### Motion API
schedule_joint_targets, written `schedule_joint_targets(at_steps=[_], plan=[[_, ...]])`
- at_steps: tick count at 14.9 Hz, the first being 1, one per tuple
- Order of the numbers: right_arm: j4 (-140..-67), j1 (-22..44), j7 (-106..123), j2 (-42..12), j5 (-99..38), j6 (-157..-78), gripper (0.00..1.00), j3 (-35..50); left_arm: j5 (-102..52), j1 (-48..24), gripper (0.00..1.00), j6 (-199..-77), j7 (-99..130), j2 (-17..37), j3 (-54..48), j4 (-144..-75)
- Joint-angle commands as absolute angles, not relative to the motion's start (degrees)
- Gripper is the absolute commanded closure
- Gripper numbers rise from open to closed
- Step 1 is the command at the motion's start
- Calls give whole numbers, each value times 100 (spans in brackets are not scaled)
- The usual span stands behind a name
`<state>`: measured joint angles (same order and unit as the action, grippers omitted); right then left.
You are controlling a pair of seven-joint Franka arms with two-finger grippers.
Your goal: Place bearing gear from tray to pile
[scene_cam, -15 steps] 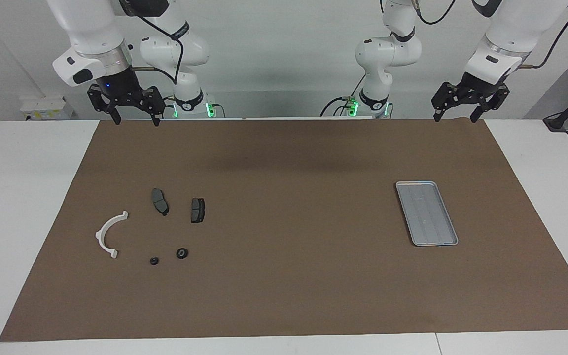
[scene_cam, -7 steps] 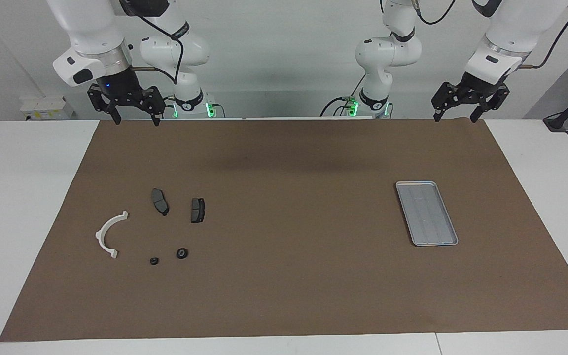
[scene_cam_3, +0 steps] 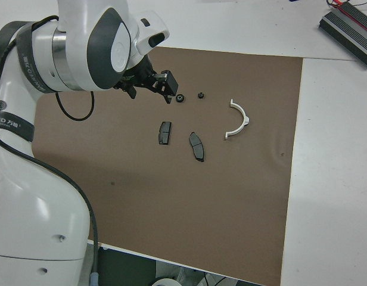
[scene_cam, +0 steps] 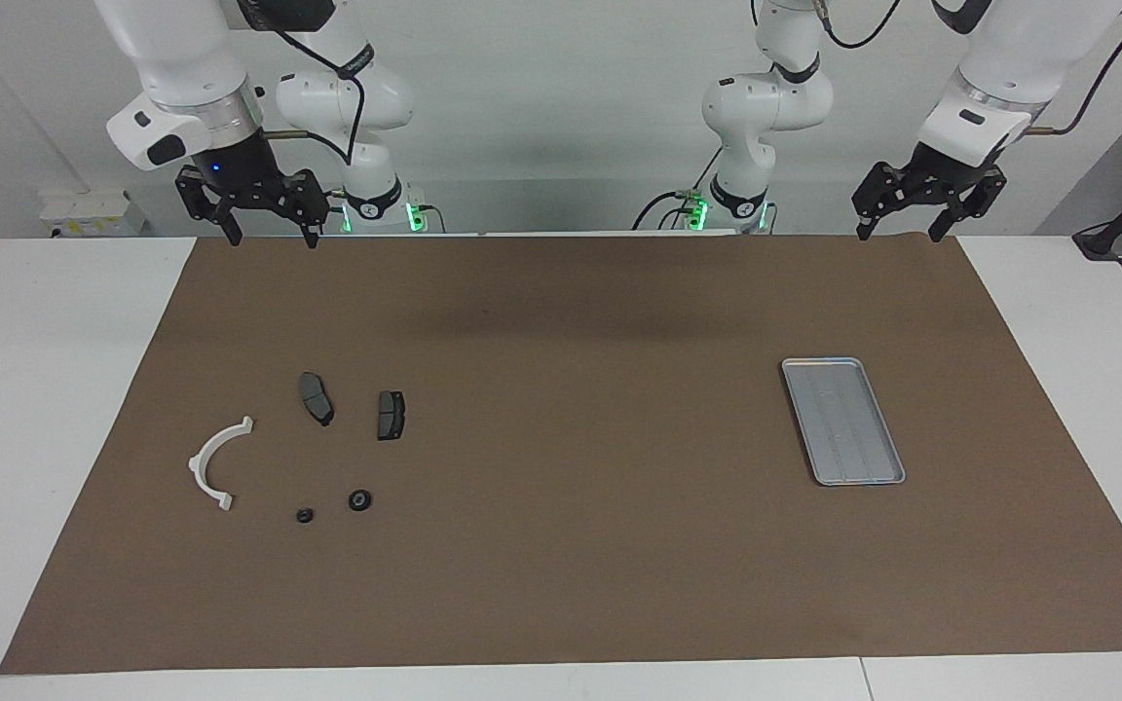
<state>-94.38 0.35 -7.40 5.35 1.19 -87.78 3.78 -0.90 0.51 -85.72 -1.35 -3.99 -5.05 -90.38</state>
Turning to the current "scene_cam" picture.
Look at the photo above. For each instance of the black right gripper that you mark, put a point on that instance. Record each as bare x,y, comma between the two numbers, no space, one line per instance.
244,175

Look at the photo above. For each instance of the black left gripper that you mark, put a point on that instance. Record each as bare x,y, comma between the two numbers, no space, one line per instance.
941,175

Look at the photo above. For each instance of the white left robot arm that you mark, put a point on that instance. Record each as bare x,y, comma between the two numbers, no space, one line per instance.
766,107

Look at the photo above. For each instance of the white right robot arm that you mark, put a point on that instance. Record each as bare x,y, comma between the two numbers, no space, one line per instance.
181,58

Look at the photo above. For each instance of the silver metal tray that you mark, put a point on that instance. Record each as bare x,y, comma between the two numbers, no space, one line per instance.
843,419

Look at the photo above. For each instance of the curved dark brake pad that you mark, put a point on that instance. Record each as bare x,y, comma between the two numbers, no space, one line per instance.
316,399

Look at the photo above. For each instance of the white power strip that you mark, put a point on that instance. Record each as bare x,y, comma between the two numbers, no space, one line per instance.
89,212

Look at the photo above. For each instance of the rectangular dark brake pad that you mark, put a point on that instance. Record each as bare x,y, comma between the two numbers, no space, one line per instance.
391,416

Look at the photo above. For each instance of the brown table mat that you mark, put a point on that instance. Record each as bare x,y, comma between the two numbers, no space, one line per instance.
561,584

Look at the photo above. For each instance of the white curved plastic bracket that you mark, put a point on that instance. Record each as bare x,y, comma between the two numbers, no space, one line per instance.
203,456

